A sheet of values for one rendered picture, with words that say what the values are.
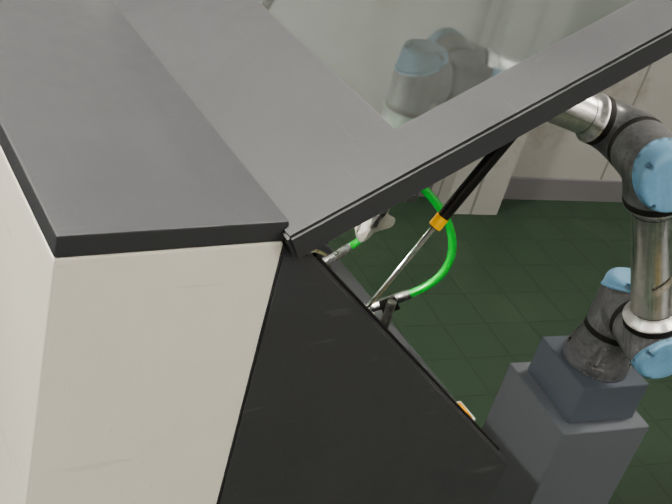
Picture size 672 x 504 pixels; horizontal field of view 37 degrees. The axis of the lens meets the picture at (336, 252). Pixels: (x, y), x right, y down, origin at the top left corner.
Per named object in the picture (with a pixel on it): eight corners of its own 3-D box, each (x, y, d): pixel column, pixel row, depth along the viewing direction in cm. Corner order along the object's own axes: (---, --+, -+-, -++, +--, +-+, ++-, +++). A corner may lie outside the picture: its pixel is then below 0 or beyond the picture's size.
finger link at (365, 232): (391, 249, 174) (405, 204, 169) (362, 251, 171) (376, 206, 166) (382, 239, 176) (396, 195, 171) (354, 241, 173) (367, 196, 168)
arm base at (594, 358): (603, 337, 229) (619, 303, 224) (641, 380, 218) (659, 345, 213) (550, 339, 223) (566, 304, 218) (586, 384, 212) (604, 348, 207)
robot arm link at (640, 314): (662, 333, 211) (668, 108, 179) (696, 379, 199) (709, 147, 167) (608, 347, 211) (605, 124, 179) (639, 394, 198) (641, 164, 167)
